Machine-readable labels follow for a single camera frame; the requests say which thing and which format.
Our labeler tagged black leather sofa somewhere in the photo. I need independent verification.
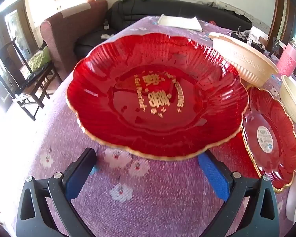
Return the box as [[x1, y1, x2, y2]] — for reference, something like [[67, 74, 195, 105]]
[[74, 0, 252, 55]]

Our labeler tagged large red scalloped plate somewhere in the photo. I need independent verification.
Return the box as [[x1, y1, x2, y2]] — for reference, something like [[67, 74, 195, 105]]
[[66, 33, 249, 161]]

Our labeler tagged brown armchair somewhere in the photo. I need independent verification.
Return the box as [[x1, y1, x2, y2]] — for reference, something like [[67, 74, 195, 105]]
[[40, 0, 108, 82]]

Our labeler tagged wooden glass door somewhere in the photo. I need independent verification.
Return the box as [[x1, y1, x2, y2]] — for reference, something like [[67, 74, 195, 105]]
[[0, 0, 37, 62]]

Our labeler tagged white paper pad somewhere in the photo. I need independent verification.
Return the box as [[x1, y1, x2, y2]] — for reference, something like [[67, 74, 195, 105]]
[[157, 14, 203, 32]]

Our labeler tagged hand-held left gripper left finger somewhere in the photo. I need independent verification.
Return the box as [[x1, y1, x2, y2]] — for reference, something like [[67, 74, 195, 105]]
[[16, 148, 99, 237]]

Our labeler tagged small cream ribbed bowl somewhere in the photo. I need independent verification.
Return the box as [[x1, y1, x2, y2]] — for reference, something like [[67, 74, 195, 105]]
[[279, 75, 296, 124]]

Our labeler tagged dark wooden chair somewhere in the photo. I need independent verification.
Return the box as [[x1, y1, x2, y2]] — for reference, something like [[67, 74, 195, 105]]
[[0, 38, 56, 121]]

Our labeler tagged large cream ribbed bowl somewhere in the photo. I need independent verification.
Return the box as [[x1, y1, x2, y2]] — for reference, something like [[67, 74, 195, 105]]
[[208, 32, 279, 87]]

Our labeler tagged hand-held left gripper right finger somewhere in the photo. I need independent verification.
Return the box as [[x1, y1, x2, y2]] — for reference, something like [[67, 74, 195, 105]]
[[198, 150, 280, 237]]

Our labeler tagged small red scalloped plate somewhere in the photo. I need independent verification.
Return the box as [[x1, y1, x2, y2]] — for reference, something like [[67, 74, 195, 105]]
[[240, 86, 296, 193]]

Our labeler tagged purple floral tablecloth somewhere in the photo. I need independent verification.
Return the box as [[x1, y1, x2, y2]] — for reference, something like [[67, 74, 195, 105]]
[[27, 16, 296, 237]]

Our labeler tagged black battery box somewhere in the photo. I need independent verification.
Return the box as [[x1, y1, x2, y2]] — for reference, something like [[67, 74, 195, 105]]
[[231, 27, 248, 41]]

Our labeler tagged green cushion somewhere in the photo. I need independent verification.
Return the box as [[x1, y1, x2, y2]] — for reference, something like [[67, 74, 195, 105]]
[[27, 47, 52, 71]]

